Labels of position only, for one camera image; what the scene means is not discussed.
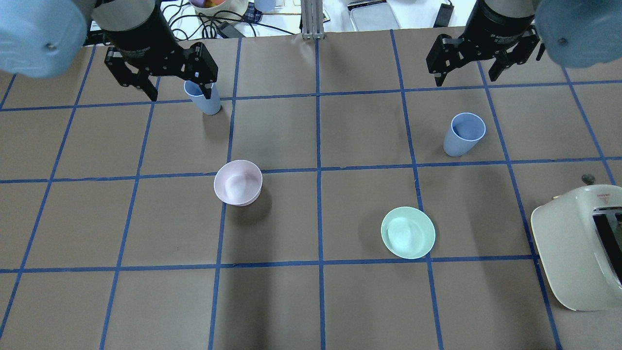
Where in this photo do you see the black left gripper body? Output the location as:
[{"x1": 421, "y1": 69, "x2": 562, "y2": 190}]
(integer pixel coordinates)
[{"x1": 100, "y1": 5, "x2": 192, "y2": 81}]

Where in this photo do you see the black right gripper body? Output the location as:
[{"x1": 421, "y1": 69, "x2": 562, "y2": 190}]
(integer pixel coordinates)
[{"x1": 456, "y1": 10, "x2": 539, "y2": 66}]

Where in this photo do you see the blue cup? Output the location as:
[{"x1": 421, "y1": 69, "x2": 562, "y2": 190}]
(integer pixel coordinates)
[
  {"x1": 184, "y1": 81, "x2": 222, "y2": 115},
  {"x1": 443, "y1": 112, "x2": 487, "y2": 157}
]

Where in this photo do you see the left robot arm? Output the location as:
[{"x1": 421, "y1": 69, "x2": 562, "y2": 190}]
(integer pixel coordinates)
[{"x1": 0, "y1": 0, "x2": 218, "y2": 101}]

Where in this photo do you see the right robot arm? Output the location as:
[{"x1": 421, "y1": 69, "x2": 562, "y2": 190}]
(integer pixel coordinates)
[{"x1": 426, "y1": 0, "x2": 622, "y2": 87}]

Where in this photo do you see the black power adapter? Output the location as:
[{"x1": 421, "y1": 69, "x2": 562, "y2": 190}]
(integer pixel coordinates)
[{"x1": 433, "y1": 1, "x2": 454, "y2": 27}]

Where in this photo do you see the grey kitchen scale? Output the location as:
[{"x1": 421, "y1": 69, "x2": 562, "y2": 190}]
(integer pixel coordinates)
[{"x1": 347, "y1": 0, "x2": 400, "y2": 32}]

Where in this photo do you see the pink bowl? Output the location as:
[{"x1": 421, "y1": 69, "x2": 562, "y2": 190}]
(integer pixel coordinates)
[{"x1": 213, "y1": 159, "x2": 263, "y2": 207}]

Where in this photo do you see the green bowl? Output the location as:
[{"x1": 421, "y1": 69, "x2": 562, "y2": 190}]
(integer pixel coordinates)
[{"x1": 380, "y1": 207, "x2": 437, "y2": 260}]

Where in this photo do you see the cream toaster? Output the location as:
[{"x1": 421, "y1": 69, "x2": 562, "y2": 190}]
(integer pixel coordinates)
[{"x1": 530, "y1": 184, "x2": 622, "y2": 312}]

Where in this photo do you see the aluminium frame post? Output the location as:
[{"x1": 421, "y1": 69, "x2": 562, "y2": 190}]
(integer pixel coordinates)
[{"x1": 300, "y1": 0, "x2": 325, "y2": 40}]

